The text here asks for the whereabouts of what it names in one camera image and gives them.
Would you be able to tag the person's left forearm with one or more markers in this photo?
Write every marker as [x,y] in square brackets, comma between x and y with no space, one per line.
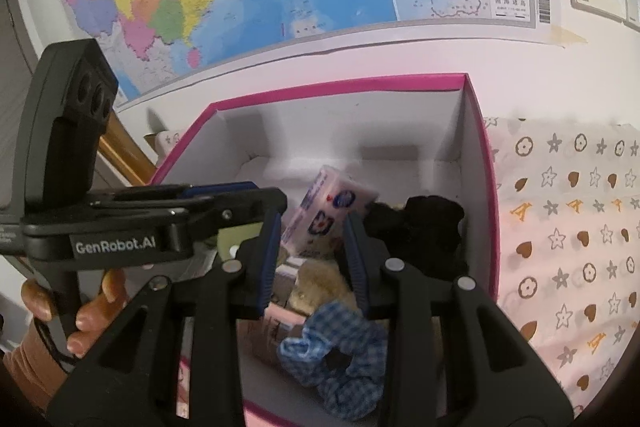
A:
[30,372]

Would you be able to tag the gold tumbler with black lid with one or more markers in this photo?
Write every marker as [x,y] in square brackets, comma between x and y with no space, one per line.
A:
[125,152]

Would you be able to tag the pink white tissue packet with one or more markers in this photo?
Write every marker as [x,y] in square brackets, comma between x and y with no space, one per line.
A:
[325,207]

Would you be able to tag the small pink packet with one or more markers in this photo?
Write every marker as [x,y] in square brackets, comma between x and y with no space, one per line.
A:
[272,332]

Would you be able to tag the person's left hand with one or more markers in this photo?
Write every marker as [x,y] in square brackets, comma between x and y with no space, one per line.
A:
[95,313]

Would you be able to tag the black fluffy scrunchie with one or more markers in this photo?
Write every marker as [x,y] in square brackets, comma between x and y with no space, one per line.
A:
[425,232]

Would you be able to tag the pink printed blanket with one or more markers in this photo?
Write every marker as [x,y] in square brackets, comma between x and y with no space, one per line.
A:
[565,232]

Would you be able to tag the beige fluffy scrunchie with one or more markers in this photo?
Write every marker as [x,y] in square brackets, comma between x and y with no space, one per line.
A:
[322,284]

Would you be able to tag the beige tape piece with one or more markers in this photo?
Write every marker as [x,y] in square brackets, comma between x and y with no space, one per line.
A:
[567,36]

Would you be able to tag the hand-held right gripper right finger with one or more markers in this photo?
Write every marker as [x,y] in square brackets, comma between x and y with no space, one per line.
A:
[354,267]

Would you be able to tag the green plush toy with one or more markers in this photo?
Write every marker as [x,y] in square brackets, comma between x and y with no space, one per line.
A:
[227,238]

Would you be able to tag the pink cardboard box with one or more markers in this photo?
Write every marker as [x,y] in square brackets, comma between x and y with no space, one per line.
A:
[350,132]

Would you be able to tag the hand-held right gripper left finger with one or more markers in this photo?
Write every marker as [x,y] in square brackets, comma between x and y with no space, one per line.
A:
[267,267]

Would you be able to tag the grey door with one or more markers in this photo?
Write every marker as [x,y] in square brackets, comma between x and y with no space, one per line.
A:
[15,57]

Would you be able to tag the blue gingham scrunchie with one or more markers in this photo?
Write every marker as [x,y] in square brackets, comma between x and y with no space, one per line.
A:
[345,382]

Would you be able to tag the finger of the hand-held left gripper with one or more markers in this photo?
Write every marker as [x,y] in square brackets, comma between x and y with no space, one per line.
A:
[210,189]
[240,212]

